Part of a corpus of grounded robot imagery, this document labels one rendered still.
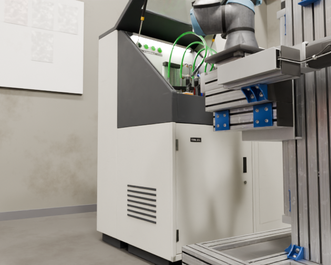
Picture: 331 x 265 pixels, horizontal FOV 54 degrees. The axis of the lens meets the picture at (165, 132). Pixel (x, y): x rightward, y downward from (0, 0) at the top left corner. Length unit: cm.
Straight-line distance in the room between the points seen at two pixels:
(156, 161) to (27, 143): 189
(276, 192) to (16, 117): 245
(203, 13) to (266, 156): 119
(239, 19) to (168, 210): 99
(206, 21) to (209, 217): 107
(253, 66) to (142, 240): 125
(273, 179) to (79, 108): 214
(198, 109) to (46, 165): 203
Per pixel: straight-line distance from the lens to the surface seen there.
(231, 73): 117
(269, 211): 236
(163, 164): 174
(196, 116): 181
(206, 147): 185
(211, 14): 144
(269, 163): 233
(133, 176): 199
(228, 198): 201
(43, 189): 348
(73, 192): 355
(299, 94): 136
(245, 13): 143
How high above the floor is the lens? 63
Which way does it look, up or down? 4 degrees up
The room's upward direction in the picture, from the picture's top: straight up
